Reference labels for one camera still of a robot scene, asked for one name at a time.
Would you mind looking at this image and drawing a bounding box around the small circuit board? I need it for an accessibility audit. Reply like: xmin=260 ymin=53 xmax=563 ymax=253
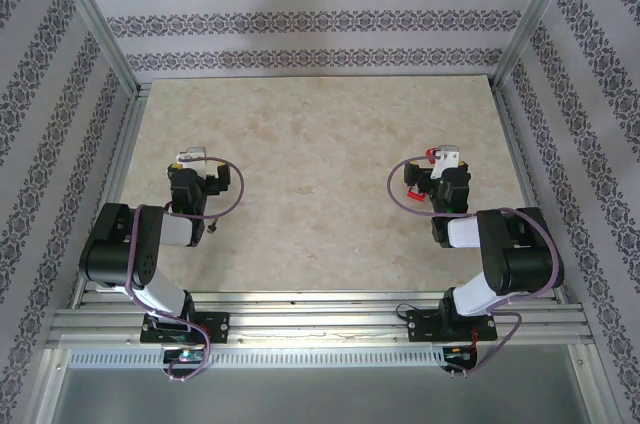
xmin=443 ymin=346 xmax=479 ymax=363
xmin=163 ymin=349 xmax=205 ymax=364

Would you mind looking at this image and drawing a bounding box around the grey metal panel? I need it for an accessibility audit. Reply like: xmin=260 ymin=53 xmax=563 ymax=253
xmin=49 ymin=366 xmax=594 ymax=424

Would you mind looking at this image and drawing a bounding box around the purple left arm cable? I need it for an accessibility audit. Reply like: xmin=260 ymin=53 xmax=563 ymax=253
xmin=124 ymin=156 xmax=246 ymax=385

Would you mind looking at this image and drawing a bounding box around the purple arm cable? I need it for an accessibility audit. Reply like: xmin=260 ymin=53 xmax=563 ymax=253
xmin=388 ymin=156 xmax=566 ymax=378
xmin=124 ymin=156 xmax=246 ymax=385

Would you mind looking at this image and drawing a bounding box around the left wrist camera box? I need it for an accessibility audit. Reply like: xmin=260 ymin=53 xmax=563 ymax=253
xmin=177 ymin=145 xmax=210 ymax=168

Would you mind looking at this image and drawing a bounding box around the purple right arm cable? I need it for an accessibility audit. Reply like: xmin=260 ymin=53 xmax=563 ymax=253
xmin=388 ymin=156 xmax=566 ymax=378

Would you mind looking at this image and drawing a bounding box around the aluminium side rail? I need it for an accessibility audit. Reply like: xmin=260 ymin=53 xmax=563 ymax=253
xmin=492 ymin=85 xmax=569 ymax=303
xmin=73 ymin=82 xmax=151 ymax=295

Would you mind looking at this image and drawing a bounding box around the aluminium frame post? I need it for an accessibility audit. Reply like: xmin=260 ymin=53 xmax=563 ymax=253
xmin=42 ymin=0 xmax=144 ymax=98
xmin=489 ymin=0 xmax=591 ymax=90

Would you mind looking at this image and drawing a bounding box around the ribbed aluminium base rail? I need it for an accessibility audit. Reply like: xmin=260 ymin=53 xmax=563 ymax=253
xmin=47 ymin=291 xmax=594 ymax=350

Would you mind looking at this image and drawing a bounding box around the slotted grey cable duct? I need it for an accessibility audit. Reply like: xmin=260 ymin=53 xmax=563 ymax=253
xmin=67 ymin=347 xmax=446 ymax=368

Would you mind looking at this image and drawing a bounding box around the aluminium frame bar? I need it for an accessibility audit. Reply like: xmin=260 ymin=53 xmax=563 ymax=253
xmin=27 ymin=347 xmax=71 ymax=424
xmin=568 ymin=343 xmax=609 ymax=424

